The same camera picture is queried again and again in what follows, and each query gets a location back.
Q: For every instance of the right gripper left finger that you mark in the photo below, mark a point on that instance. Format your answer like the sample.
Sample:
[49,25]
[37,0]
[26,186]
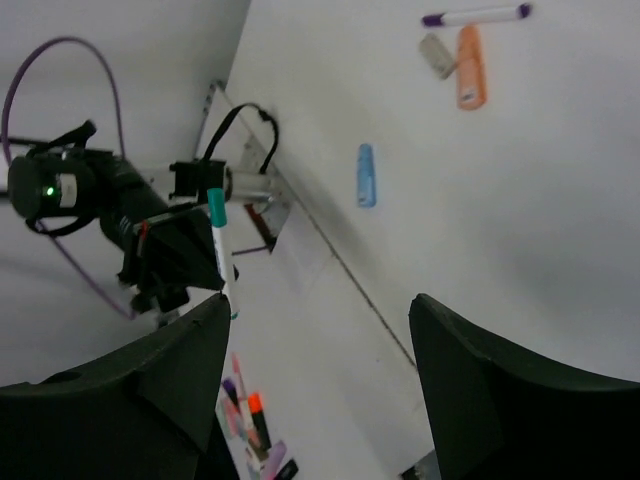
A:
[144,411]

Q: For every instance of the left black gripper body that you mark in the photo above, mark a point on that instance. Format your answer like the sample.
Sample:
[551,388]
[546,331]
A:
[144,269]

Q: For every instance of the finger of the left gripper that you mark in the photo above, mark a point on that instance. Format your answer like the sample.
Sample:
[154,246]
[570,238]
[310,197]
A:
[187,243]

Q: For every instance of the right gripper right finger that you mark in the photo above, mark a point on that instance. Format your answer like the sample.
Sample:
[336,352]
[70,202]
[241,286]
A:
[498,410]

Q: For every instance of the green capped white marker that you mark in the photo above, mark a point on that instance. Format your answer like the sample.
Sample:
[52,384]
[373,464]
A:
[219,223]

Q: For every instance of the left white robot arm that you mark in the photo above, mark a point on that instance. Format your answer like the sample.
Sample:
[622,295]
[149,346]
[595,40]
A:
[62,186]

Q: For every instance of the stationery reference picture sheet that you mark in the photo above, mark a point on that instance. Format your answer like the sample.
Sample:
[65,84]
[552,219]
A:
[256,449]

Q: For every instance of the blue highlighter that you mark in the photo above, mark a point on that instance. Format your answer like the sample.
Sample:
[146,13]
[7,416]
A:
[365,176]

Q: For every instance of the grey eraser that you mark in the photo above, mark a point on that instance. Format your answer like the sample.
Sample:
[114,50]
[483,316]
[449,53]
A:
[437,56]

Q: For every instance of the orange highlighter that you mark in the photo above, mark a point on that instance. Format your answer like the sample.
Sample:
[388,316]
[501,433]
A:
[470,73]

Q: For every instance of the purple capped white marker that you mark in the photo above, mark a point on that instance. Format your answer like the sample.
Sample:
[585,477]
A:
[478,16]

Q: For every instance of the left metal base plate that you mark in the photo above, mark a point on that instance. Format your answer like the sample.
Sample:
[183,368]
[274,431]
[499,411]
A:
[270,200]

